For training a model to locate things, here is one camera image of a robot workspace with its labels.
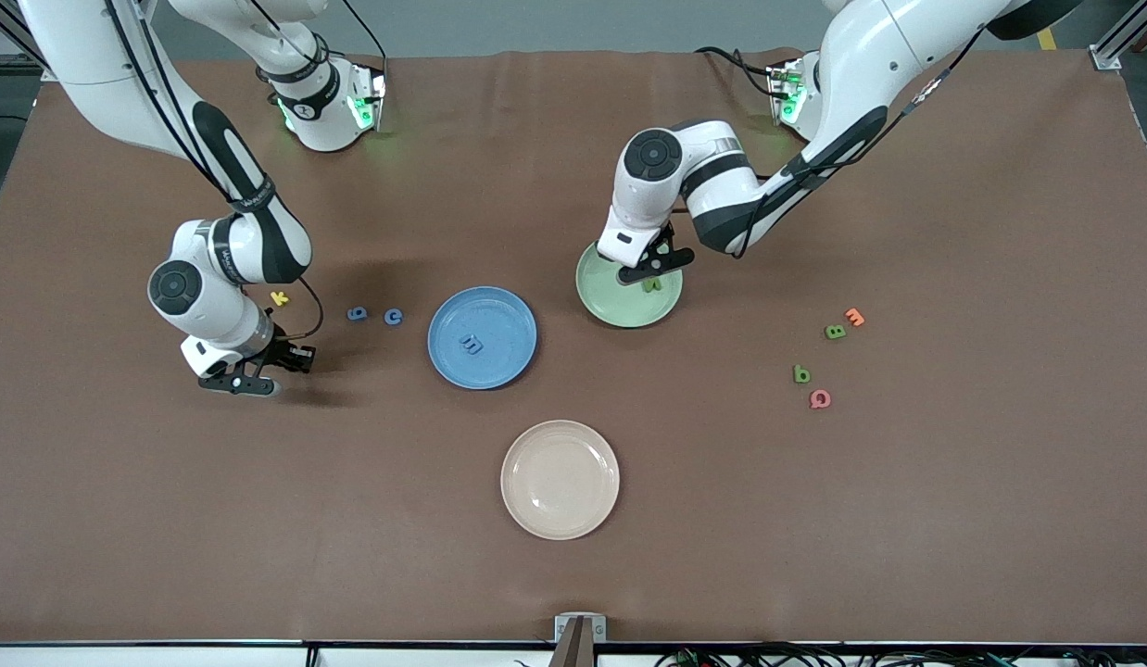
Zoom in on green plate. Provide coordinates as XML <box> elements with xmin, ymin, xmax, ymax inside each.
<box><xmin>575</xmin><ymin>230</ymin><xmax>684</xmax><ymax>329</ymax></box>

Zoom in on brown table mat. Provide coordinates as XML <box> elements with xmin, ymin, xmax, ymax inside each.
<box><xmin>0</xmin><ymin>51</ymin><xmax>1147</xmax><ymax>645</ymax></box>

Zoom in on blue plate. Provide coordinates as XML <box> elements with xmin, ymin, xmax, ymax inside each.
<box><xmin>427</xmin><ymin>285</ymin><xmax>538</xmax><ymax>391</ymax></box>

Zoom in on beige plate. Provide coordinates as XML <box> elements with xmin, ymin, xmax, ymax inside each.
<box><xmin>500</xmin><ymin>420</ymin><xmax>621</xmax><ymax>541</ymax></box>

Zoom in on black left arm base cable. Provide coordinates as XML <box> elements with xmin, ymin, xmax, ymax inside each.
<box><xmin>694</xmin><ymin>44</ymin><xmax>780</xmax><ymax>98</ymax></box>

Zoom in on black arm base cable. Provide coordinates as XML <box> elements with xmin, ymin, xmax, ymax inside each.
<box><xmin>694</xmin><ymin>44</ymin><xmax>780</xmax><ymax>98</ymax></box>
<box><xmin>337</xmin><ymin>0</ymin><xmax>390</xmax><ymax>89</ymax></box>

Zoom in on black right arm base cable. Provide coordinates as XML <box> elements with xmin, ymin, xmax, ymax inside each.
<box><xmin>337</xmin><ymin>0</ymin><xmax>390</xmax><ymax>89</ymax></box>

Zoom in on white table edge rail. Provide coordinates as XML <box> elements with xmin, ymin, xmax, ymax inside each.
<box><xmin>0</xmin><ymin>642</ymin><xmax>1147</xmax><ymax>667</ymax></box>

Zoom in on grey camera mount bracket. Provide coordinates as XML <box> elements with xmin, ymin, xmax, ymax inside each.
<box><xmin>550</xmin><ymin>613</ymin><xmax>608</xmax><ymax>667</ymax></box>

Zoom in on black cable tangle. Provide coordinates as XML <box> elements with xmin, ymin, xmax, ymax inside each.
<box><xmin>657</xmin><ymin>641</ymin><xmax>1147</xmax><ymax>667</ymax></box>

